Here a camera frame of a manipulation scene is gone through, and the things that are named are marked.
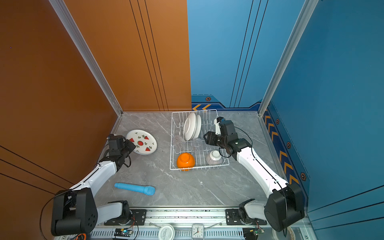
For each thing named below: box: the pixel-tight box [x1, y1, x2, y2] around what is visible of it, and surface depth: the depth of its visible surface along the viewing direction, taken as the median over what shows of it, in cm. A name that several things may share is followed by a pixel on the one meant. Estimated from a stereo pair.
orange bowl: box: [176, 152, 196, 172], surface depth 88 cm
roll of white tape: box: [272, 226, 296, 240], surface depth 69 cm
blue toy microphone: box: [114, 182, 156, 196], surface depth 81 cm
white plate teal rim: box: [183, 112, 197, 141], surface depth 96 cm
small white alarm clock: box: [191, 223, 205, 240], surface depth 70 cm
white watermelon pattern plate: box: [126, 129, 158, 155], surface depth 98 cm
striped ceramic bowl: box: [206, 150, 224, 166], surface depth 89 cm
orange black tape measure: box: [74, 233, 87, 240], surface depth 67 cm
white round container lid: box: [158, 224, 175, 240], surface depth 66 cm
